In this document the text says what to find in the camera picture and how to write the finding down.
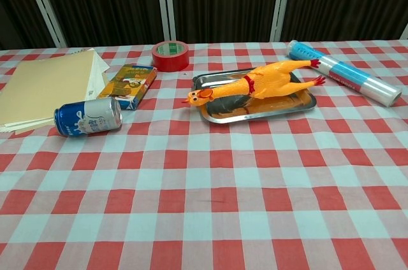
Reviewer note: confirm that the beige paper stack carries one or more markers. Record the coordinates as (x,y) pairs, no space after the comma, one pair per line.
(41,88)

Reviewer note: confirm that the red white checkered tablecloth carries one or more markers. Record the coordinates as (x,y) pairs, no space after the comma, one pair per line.
(204,219)

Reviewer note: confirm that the blue white drink can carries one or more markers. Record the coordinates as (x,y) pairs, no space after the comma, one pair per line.
(89,117)

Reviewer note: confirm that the orange rubber chicken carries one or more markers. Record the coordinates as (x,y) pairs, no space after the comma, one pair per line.
(267,82)

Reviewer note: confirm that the colourful printed card box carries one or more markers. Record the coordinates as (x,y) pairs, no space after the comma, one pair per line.
(127,87)

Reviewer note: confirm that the dark brown curtain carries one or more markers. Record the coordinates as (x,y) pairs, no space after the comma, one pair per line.
(223,2)

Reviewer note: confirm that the white frame post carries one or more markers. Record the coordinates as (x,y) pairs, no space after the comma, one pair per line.
(164,2)
(44,8)
(282,2)

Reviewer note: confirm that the red tape roll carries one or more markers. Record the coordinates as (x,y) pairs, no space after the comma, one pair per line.
(169,61)

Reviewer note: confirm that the blue white plastic wrap roll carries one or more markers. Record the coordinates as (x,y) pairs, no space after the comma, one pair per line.
(350,75)

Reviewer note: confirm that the rectangular metal tray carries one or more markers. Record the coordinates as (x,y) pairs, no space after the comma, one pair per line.
(255,114)

